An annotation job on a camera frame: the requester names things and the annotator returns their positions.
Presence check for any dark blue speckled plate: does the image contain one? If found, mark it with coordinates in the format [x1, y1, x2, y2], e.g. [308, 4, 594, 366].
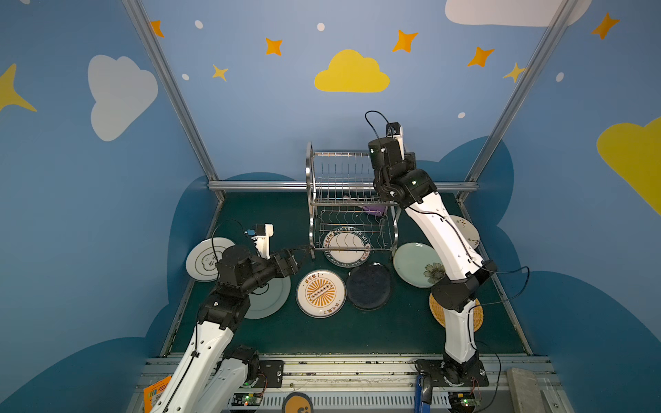
[346, 263, 392, 311]

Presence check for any orange woven plate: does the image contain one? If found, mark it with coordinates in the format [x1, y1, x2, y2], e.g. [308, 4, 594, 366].
[429, 292, 485, 334]

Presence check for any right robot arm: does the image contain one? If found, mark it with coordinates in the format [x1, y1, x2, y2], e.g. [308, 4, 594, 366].
[368, 137, 497, 385]

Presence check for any grey block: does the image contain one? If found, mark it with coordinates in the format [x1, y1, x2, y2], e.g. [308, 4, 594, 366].
[507, 368, 546, 413]

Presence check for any green rim lettered plate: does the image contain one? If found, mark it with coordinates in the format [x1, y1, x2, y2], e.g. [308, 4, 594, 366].
[322, 227, 372, 268]

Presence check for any blue handled tool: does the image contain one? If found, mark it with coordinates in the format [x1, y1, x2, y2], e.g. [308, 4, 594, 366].
[414, 374, 433, 413]

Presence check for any round black orange logo disc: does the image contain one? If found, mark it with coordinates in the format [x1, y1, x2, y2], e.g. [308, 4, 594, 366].
[282, 392, 314, 413]

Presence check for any plain pale green plate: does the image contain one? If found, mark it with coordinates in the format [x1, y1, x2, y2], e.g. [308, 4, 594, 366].
[244, 278, 291, 320]

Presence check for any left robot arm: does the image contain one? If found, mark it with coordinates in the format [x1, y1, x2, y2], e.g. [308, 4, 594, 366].
[153, 245, 311, 412]

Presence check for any orange sunburst plate flat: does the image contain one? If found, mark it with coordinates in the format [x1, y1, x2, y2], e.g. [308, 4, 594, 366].
[296, 269, 347, 318]

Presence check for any white cloud motif plate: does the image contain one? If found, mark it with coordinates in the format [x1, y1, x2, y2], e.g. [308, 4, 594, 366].
[185, 237, 234, 282]

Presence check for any pink purple silicone spatula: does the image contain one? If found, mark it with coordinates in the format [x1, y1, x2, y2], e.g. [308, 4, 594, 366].
[361, 205, 387, 217]

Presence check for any light green flower plate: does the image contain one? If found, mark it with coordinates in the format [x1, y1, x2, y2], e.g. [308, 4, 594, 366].
[394, 243, 447, 288]

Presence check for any orange green box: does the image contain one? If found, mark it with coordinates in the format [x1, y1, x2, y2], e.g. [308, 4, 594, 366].
[143, 376, 172, 413]

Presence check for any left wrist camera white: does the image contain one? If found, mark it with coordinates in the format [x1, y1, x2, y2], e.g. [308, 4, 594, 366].
[245, 224, 274, 259]

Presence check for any stainless steel dish rack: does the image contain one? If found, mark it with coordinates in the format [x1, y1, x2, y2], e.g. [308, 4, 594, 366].
[305, 144, 401, 254]

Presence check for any white red-berry plate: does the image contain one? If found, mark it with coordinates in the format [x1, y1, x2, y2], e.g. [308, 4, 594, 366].
[450, 215, 480, 250]

